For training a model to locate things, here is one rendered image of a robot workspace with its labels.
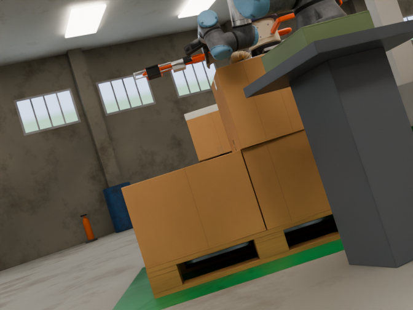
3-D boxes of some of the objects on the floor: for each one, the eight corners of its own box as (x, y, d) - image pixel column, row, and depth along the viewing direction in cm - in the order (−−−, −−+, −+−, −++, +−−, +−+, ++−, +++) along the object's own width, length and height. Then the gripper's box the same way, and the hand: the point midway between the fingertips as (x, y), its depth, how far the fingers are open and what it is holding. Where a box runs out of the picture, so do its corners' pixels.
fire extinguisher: (96, 239, 987) (88, 213, 989) (98, 239, 965) (90, 212, 968) (85, 243, 978) (77, 216, 980) (86, 243, 956) (78, 216, 958)
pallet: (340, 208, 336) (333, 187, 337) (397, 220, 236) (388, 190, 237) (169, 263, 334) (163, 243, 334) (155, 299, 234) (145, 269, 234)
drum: (139, 224, 1051) (126, 182, 1055) (146, 223, 997) (132, 179, 1001) (112, 233, 1028) (99, 190, 1033) (118, 233, 974) (104, 187, 978)
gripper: (224, 50, 233) (222, 69, 252) (210, 15, 238) (209, 35, 257) (206, 56, 232) (206, 74, 251) (193, 20, 237) (194, 40, 256)
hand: (203, 56), depth 254 cm, fingers open, 14 cm apart
